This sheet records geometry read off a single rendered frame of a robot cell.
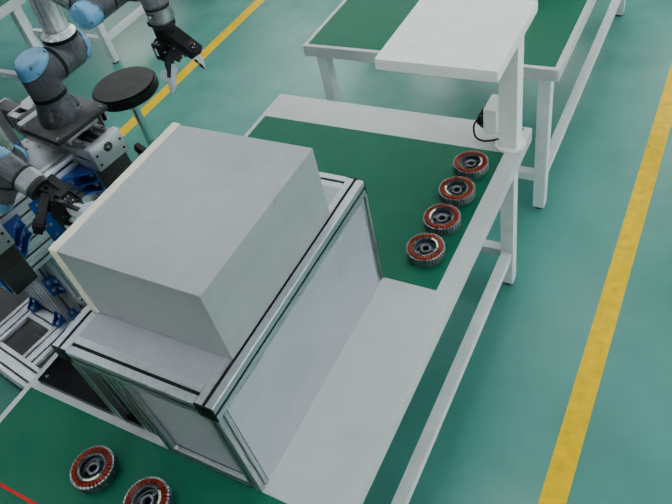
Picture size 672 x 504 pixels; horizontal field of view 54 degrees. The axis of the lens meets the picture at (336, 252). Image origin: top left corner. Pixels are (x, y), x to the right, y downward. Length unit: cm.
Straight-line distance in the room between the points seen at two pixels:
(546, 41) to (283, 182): 166
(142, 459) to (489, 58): 134
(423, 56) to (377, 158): 52
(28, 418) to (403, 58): 140
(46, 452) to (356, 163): 128
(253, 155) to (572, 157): 220
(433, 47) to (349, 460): 111
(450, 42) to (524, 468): 139
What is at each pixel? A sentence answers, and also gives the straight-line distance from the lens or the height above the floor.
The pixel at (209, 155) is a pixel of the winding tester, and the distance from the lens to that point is 150.
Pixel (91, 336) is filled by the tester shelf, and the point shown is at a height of 111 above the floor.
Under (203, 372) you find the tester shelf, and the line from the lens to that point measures 135.
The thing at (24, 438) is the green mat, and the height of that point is 75.
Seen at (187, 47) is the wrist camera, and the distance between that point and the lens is 202.
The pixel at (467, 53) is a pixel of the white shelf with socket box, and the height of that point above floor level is 120.
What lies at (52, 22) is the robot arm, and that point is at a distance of 239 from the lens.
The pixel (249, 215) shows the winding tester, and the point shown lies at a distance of 130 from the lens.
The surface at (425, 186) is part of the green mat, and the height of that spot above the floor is 75.
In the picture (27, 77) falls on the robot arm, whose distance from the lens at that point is 237.
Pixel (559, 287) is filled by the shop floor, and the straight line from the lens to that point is 281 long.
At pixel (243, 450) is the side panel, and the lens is 147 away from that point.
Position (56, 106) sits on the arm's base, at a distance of 240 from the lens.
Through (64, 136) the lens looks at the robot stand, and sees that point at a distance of 237.
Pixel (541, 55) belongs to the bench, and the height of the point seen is 75.
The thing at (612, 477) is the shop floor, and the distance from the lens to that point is 240.
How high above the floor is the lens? 216
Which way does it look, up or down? 45 degrees down
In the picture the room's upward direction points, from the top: 15 degrees counter-clockwise
